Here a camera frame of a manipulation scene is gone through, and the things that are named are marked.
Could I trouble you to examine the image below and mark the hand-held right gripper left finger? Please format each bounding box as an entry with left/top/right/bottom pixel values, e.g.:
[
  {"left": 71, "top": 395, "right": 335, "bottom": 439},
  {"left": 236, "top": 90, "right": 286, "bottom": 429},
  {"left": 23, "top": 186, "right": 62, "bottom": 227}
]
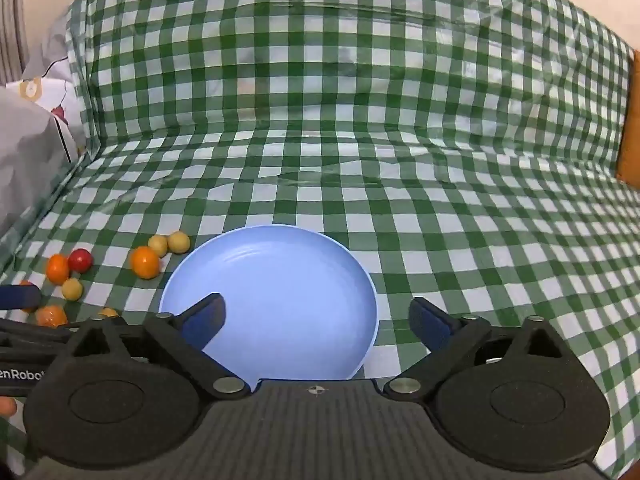
[{"left": 62, "top": 292, "right": 251, "bottom": 402}]

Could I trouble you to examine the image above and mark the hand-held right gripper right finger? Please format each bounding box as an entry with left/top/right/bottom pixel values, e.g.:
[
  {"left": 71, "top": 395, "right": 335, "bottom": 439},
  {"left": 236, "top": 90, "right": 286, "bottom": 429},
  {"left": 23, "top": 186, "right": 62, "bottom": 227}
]
[{"left": 382, "top": 297, "right": 578, "bottom": 402}]

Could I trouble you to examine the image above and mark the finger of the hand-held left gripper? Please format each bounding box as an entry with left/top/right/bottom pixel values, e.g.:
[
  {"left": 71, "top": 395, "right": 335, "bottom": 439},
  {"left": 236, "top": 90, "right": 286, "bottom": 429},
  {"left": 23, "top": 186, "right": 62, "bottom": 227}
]
[
  {"left": 0, "top": 317, "right": 81, "bottom": 361},
  {"left": 0, "top": 283, "right": 42, "bottom": 311}
]

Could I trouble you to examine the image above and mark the light blue plate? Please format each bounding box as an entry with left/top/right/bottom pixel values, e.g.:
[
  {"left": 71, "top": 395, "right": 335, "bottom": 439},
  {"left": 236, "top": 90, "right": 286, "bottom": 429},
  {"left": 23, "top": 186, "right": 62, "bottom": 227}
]
[{"left": 159, "top": 225, "right": 379, "bottom": 382}]

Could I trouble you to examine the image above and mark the large orange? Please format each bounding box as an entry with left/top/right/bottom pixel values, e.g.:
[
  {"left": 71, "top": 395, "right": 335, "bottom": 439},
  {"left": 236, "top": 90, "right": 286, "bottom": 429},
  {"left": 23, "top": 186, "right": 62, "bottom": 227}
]
[{"left": 130, "top": 246, "right": 162, "bottom": 281}]

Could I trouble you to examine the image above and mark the red cherry tomato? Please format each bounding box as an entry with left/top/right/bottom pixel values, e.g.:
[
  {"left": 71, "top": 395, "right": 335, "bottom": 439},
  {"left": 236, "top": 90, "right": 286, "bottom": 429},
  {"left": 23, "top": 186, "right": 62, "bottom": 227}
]
[{"left": 68, "top": 248, "right": 94, "bottom": 274}]

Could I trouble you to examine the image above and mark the grey cloth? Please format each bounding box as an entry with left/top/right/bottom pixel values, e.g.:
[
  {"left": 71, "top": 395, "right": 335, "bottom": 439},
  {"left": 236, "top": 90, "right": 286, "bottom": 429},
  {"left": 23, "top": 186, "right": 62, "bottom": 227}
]
[{"left": 0, "top": 82, "right": 77, "bottom": 241}]

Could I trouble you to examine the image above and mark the green checked tablecloth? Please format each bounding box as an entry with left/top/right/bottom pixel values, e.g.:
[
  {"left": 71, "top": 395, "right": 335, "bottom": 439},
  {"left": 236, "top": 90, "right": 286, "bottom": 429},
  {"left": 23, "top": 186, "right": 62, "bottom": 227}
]
[{"left": 0, "top": 0, "right": 637, "bottom": 479}]

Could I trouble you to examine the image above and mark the grey striped curtain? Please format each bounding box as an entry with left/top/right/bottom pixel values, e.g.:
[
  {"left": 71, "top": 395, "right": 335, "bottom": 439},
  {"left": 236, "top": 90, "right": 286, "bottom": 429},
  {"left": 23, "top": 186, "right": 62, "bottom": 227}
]
[{"left": 0, "top": 0, "right": 32, "bottom": 83}]

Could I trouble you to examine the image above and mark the wooden board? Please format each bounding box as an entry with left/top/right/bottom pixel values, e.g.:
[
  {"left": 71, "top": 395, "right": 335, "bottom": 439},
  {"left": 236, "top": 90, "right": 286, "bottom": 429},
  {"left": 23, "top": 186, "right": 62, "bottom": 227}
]
[{"left": 616, "top": 49, "right": 640, "bottom": 187}]

